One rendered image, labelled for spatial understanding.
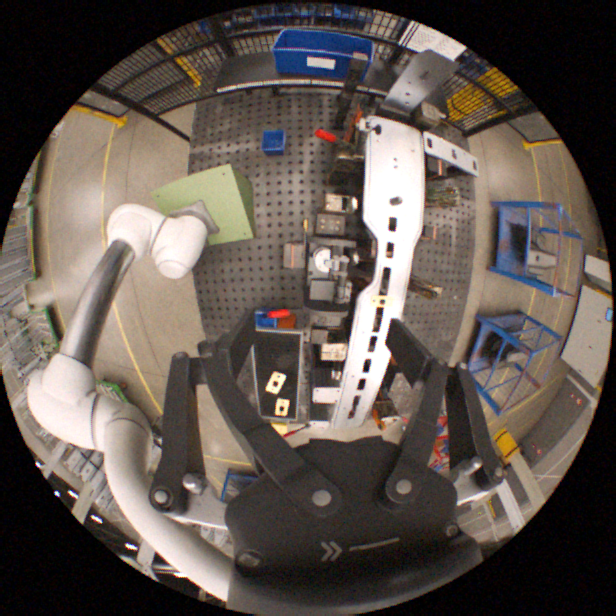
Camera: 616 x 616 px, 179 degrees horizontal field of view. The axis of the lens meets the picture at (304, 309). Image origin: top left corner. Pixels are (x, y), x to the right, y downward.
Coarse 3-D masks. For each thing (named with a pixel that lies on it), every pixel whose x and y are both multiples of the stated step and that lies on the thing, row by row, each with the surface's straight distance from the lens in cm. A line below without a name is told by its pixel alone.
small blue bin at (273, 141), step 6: (264, 132) 99; (270, 132) 99; (276, 132) 99; (282, 132) 99; (264, 138) 99; (270, 138) 104; (276, 138) 104; (282, 138) 103; (264, 144) 99; (270, 144) 104; (276, 144) 103; (282, 144) 103; (264, 150) 94; (270, 150) 95; (276, 150) 94; (282, 150) 94
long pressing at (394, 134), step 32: (384, 128) 78; (384, 160) 72; (416, 160) 78; (384, 192) 68; (416, 192) 74; (384, 224) 66; (416, 224) 72; (384, 256) 67; (352, 320) 70; (384, 320) 73; (352, 352) 76; (384, 352) 80; (352, 384) 87
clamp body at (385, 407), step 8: (384, 384) 121; (384, 392) 118; (376, 400) 110; (384, 400) 110; (392, 400) 112; (376, 408) 106; (384, 408) 106; (392, 408) 109; (384, 416) 103; (392, 416) 104; (376, 424) 107; (392, 424) 109
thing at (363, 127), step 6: (360, 120) 50; (366, 120) 51; (354, 126) 50; (360, 126) 49; (366, 126) 51; (378, 126) 50; (360, 132) 50; (366, 132) 50; (378, 132) 50; (360, 138) 52; (366, 138) 52; (360, 144) 55; (360, 150) 59
